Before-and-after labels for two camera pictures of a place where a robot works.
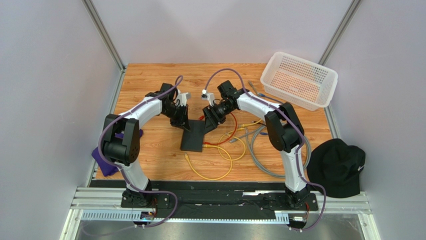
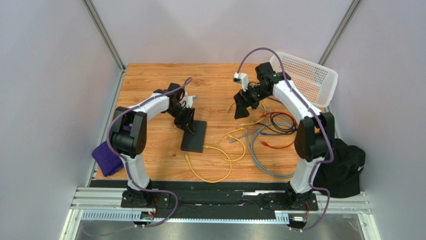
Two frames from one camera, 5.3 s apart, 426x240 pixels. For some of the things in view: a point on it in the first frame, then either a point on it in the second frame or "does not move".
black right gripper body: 212,116 → 245,98
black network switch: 192,140 does not move
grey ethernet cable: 256,131 does not move
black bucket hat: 337,166 does not move
